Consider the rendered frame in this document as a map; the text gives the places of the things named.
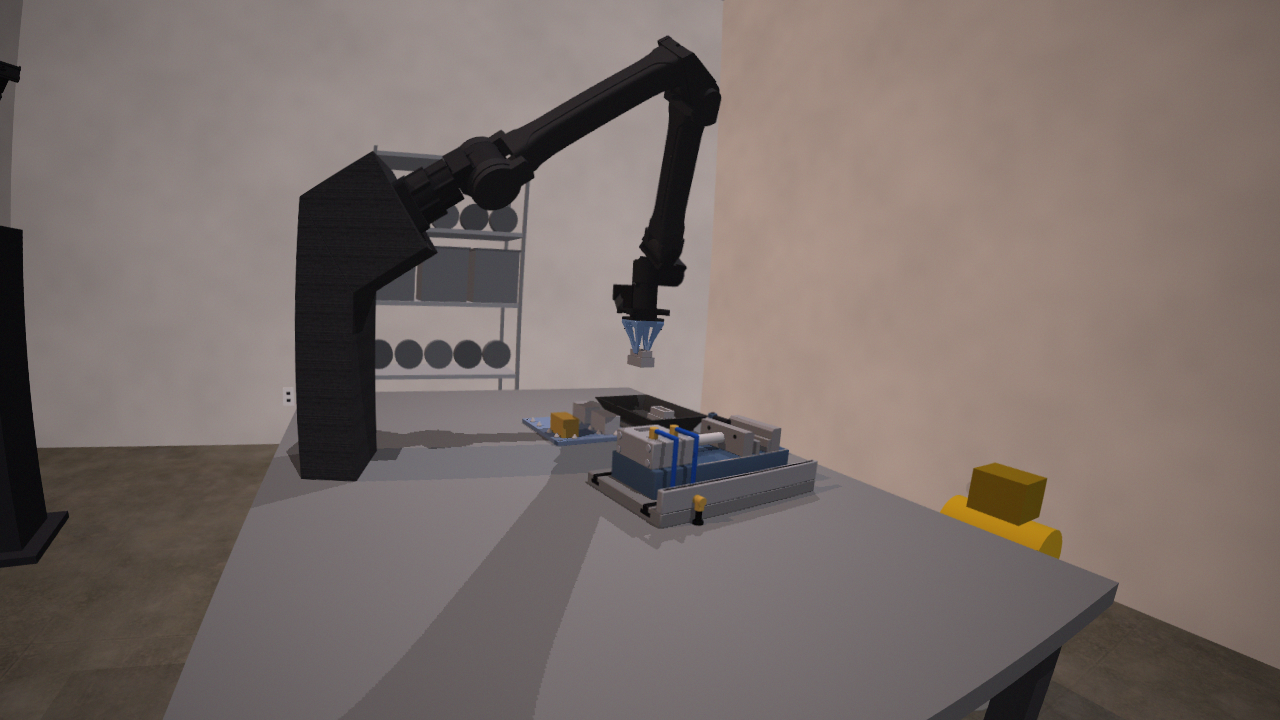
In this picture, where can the orange-yellow rectangular block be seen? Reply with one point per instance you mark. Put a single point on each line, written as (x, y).
(565, 424)

